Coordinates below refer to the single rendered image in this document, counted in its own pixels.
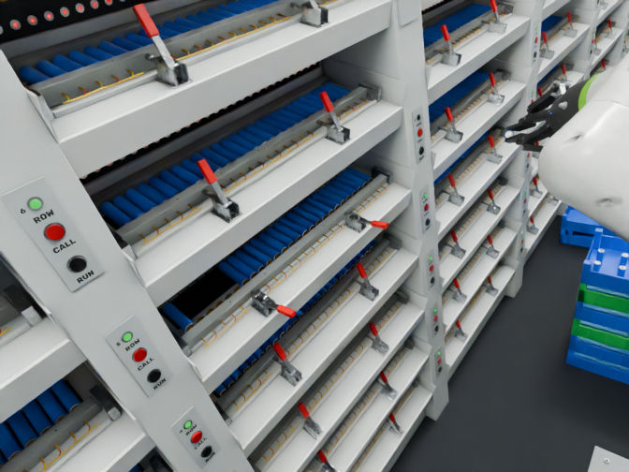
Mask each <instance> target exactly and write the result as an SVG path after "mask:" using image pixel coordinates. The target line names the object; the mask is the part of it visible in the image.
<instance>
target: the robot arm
mask: <svg viewBox="0 0 629 472"><path fill-rule="evenodd" d="M550 105H551V106H550ZM548 106H550V108H549V109H547V110H545V108H547V107H548ZM526 111H528V114H527V115H525V116H524V117H522V118H520V119H519V122H518V123H517V124H514V125H510V126H507V127H506V130H512V131H522V130H525V129H529V128H532V127H535V126H536V123H540V122H542V121H546V123H545V125H543V126H540V127H539V129H537V130H536V131H534V132H532V133H529V134H527V133H519V134H517V135H515V136H512V137H509V138H506V139H505V142H513V143H516V144H517V145H523V146H522V151H530V152H541V153H540V156H539V158H538V175H539V178H540V181H541V183H542V185H543V186H544V187H545V188H546V189H547V190H548V192H549V193H550V194H551V195H552V196H553V197H555V198H556V199H559V200H561V201H562V202H564V203H566V204H568V205H569V206H571V207H573V208H574V209H576V210H578V211H580V212H581V213H583V214H585V215H587V216H588V217H590V218H591V219H592V220H594V221H596V222H597V223H599V224H600V225H602V226H604V227H605V228H607V229H609V230H611V231H612V232H614V234H615V235H617V236H618V237H620V238H621V239H623V240H624V241H626V242H627V243H629V54H628V55H627V56H626V57H624V58H623V59H622V60H621V61H620V62H619V63H618V64H617V65H615V66H614V67H612V68H610V69H608V70H606V71H604V72H602V73H599V74H597V75H595V76H593V77H590V78H589V79H587V80H585V81H581V82H579V83H576V84H574V85H573V86H571V87H570V88H569V84H562V83H554V84H553V85H552V86H551V88H550V89H549V90H548V91H547V92H546V93H545V94H543V95H542V96H541V97H539V98H538V99H537V100H536V101H534V102H533V103H532V104H530V105H529V106H528V107H527V110H526ZM546 138H549V140H548V141H547V142H546V144H545V145H544V146H543V145H534V143H535V142H538V141H540V140H543V139H546Z"/></svg>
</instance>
